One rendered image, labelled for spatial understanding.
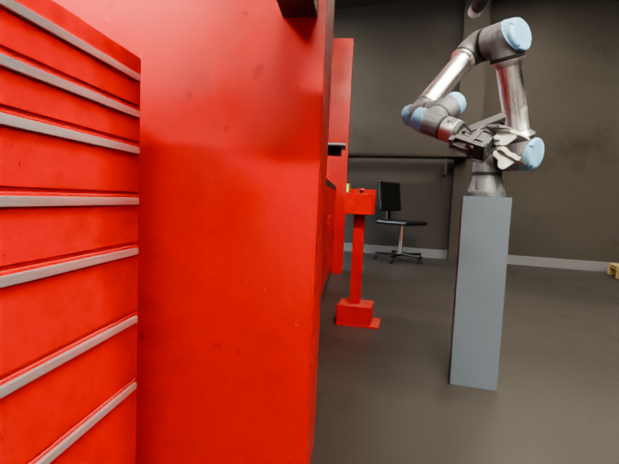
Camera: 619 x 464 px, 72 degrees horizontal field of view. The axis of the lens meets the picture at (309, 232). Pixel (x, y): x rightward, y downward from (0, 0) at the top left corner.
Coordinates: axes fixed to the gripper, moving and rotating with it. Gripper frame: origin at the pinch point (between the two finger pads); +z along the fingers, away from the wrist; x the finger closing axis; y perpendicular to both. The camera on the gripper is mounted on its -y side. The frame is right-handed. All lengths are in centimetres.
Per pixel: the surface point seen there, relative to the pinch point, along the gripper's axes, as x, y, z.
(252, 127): 36, 53, -40
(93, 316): 41, 103, -24
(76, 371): 39, 110, -19
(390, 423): -59, 76, 2
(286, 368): -1, 86, -11
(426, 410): -71, 63, 6
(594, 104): -314, -393, -93
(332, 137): -180, -104, -230
